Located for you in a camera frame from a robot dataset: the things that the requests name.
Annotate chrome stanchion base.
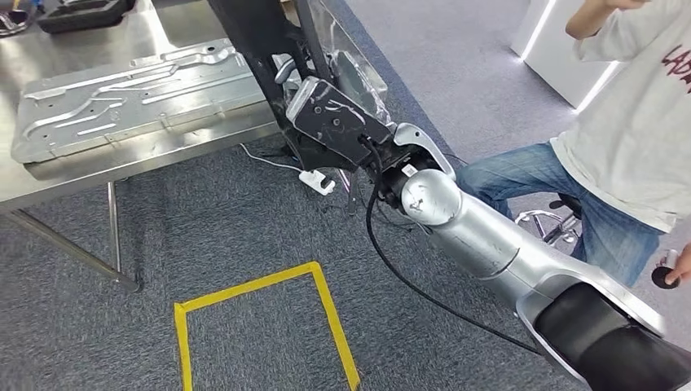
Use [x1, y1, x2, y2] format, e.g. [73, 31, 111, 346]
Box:
[0, 7, 32, 37]

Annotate stamped sheet metal plate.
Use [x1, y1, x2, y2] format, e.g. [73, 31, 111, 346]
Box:
[11, 37, 276, 165]

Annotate white power strip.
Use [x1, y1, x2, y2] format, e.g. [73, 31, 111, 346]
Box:
[298, 169, 337, 196]

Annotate black floor cables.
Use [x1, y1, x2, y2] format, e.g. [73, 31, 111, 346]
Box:
[323, 167, 414, 231]

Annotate white display cabinet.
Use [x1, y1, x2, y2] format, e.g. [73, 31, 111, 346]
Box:
[509, 0, 627, 112]

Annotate long black plastic panel part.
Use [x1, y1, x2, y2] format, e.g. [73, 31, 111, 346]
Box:
[207, 0, 398, 175]

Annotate white power cord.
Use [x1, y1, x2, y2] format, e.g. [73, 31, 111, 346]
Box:
[239, 143, 303, 175]

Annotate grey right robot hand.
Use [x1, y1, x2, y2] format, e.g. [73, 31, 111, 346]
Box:
[272, 48, 392, 129]

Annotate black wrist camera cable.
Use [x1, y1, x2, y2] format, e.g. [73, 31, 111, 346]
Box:
[359, 134, 542, 358]

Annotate person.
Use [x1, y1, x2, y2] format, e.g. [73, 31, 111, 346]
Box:
[456, 0, 691, 290]

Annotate person's hand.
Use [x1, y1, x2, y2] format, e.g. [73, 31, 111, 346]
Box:
[663, 243, 691, 287]

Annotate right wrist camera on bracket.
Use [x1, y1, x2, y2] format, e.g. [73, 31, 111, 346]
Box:
[286, 75, 396, 169]

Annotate stainless steel workbench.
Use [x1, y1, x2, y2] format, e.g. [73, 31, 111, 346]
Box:
[0, 0, 303, 295]

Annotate black foam tray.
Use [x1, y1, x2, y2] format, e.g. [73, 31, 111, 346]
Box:
[36, 0, 137, 35]

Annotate small black round object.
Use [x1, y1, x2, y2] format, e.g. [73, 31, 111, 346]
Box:
[651, 249, 681, 291]

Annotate chrome stool base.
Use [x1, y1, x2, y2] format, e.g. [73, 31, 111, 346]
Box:
[515, 193, 585, 248]

